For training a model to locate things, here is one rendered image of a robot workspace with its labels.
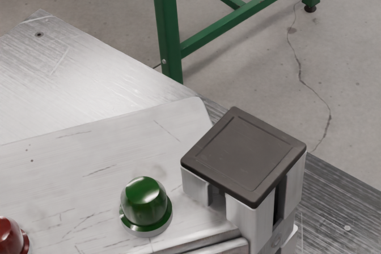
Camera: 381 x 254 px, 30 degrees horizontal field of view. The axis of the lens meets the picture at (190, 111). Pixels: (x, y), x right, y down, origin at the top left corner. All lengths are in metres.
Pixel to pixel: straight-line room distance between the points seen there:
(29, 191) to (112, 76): 0.98
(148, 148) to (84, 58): 1.02
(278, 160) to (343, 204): 0.81
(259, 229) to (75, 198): 0.09
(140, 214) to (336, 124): 2.05
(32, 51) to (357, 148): 1.22
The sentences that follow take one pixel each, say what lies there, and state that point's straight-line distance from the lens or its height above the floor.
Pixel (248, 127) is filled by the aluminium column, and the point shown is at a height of 1.50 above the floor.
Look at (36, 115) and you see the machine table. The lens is 1.31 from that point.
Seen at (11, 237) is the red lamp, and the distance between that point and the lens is 0.34.
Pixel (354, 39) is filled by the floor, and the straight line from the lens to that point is 2.67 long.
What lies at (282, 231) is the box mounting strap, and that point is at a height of 1.44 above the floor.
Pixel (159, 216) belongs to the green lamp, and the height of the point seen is 1.49.
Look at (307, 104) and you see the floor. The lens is 2.42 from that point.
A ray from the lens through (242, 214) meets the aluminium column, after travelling 0.34.
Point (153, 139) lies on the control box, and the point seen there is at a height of 1.48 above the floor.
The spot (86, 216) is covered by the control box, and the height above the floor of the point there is 1.48.
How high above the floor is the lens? 1.77
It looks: 48 degrees down
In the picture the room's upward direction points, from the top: 4 degrees counter-clockwise
